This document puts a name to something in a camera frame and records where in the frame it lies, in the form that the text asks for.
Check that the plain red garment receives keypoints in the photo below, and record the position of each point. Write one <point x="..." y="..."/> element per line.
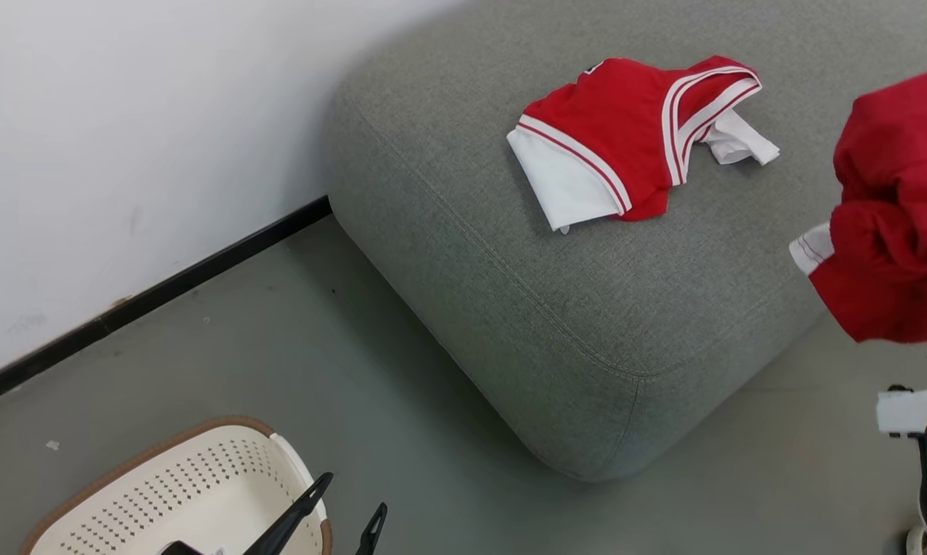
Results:
<point x="895" y="193"/>

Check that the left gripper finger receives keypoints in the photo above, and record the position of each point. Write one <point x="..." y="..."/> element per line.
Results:
<point x="293" y="512"/>
<point x="374" y="532"/>

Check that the black baseboard strip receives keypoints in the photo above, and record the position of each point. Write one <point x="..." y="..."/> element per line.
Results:
<point x="162" y="289"/>

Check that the red white striped jersey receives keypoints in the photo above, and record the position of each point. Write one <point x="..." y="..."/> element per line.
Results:
<point x="609" y="116"/>

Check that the white perforated brown-rimmed laundry basket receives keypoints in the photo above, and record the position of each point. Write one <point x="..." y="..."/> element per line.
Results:
<point x="170" y="493"/>

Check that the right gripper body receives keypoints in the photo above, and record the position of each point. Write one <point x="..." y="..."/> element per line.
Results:
<point x="914" y="412"/>

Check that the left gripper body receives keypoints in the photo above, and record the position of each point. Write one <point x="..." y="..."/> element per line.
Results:
<point x="182" y="550"/>

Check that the grey fabric sofa seat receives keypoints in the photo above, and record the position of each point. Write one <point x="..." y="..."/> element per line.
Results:
<point x="509" y="308"/>

